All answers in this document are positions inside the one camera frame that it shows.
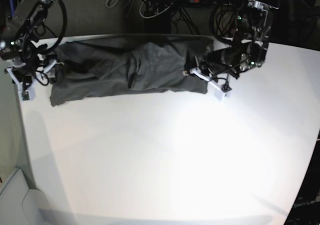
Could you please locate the blue tool handle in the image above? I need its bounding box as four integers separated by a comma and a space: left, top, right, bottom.
8, 0, 16, 22

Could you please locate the grey tray corner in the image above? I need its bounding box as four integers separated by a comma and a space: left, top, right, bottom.
0, 168, 52, 225

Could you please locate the white cable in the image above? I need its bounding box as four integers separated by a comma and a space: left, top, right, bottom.
138, 0, 173, 19

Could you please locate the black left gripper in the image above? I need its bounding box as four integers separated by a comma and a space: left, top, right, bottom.
184, 48, 240, 82

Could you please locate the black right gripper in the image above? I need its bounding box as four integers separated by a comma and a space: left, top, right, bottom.
13, 54, 60, 88

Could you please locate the dark grey t-shirt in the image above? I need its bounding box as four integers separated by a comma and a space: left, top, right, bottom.
50, 34, 213, 107

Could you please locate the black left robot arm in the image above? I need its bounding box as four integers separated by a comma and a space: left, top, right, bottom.
186, 0, 281, 82

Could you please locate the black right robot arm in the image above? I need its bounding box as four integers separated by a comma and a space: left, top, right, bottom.
0, 0, 68, 92

